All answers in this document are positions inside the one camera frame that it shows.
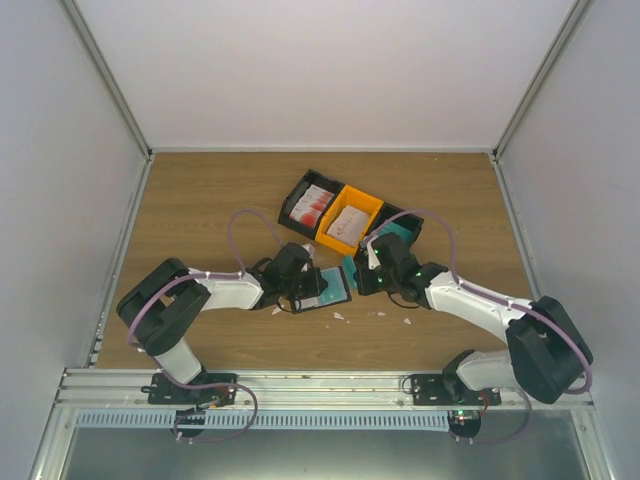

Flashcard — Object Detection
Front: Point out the black leather card holder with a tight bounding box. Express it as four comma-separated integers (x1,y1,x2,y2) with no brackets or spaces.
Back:
291,266,352,314

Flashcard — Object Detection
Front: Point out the teal white credit card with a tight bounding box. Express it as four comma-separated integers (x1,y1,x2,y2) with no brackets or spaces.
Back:
341,255,357,290

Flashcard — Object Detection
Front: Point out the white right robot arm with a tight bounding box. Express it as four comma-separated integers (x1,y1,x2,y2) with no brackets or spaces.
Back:
355,233,593,405

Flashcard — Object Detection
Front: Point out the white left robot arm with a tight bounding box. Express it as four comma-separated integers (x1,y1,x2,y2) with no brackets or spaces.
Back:
116,242,328,404

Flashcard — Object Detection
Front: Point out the teal card stack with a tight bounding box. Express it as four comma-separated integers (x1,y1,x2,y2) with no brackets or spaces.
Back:
387,222,415,245

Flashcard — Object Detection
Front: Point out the red white card stack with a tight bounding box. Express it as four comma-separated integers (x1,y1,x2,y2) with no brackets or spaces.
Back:
289,185,334,228

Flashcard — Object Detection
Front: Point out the black right storage bin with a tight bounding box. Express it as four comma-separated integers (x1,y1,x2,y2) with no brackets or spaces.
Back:
366,202,424,245

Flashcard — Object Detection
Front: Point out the black storage bin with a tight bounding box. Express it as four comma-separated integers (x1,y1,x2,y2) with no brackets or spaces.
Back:
366,202,424,245
278,169,345,240

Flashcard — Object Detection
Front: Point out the black left storage bin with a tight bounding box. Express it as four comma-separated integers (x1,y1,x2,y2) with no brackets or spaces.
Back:
278,169,345,240

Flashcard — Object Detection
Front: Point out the yellow middle storage bin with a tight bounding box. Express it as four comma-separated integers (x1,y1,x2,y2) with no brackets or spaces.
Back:
315,185,383,255

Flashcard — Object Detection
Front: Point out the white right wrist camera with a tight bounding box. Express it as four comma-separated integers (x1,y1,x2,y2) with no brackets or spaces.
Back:
362,241,380,270

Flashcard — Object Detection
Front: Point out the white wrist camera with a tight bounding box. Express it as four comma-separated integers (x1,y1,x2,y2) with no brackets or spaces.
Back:
301,243,315,266
362,241,380,270

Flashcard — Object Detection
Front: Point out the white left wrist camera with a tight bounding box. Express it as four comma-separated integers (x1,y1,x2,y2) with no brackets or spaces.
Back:
301,243,315,266

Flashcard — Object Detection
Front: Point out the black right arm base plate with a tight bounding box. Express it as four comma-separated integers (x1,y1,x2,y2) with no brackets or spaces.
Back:
402,373,502,407

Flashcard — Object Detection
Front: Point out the grey slotted cable duct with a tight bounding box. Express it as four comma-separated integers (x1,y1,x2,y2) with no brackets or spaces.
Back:
76,409,449,432

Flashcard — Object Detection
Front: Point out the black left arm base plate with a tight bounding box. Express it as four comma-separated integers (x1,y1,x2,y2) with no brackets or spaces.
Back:
141,372,238,406

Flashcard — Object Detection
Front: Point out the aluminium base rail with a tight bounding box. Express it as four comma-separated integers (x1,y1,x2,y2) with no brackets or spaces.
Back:
54,367,596,411

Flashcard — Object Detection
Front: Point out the aluminium corner post left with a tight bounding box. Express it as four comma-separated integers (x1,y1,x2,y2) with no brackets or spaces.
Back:
58,0,153,162

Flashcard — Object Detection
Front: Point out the aluminium corner post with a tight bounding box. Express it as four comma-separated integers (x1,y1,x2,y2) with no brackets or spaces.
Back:
58,0,153,162
490,0,593,163

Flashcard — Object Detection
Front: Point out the aluminium corner post right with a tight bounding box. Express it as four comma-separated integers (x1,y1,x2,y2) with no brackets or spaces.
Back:
490,0,593,163

